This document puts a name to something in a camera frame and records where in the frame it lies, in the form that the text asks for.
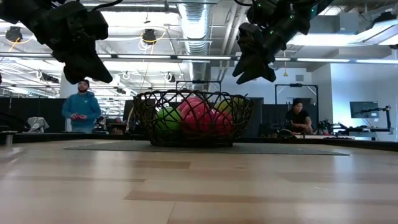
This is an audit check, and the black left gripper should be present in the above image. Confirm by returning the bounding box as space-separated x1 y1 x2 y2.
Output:
29 1 113 85

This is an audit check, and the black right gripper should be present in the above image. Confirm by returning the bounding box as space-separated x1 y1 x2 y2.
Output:
232 0 312 85

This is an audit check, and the red apple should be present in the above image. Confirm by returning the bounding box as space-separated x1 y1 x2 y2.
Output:
214 110 235 136
177 96 203 110
181 104 216 135

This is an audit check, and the person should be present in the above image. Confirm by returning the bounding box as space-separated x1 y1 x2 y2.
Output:
284 98 314 135
61 79 102 134

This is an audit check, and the long ceiling light bar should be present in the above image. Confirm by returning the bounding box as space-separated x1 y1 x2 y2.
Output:
0 52 398 65

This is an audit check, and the chair with grey cloth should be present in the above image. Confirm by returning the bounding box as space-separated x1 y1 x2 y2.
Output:
26 116 50 133

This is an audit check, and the dark grey mesh mat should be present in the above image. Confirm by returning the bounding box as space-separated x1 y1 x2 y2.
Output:
63 140 351 156

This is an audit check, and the black computer monitor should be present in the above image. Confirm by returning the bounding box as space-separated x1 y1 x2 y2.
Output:
349 101 379 119

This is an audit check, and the black rectangular frame stand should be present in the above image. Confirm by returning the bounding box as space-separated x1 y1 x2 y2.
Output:
274 83 319 125

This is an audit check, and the black partition wall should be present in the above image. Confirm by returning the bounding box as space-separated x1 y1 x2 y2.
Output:
0 98 68 133

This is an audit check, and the black aluminium table frame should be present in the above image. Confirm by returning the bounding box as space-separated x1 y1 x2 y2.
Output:
0 132 398 152

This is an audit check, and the silver round ceiling duct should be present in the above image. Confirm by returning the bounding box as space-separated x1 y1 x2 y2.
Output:
177 2 213 91

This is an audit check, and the black wire basket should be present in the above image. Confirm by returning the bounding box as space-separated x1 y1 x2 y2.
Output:
132 89 254 148

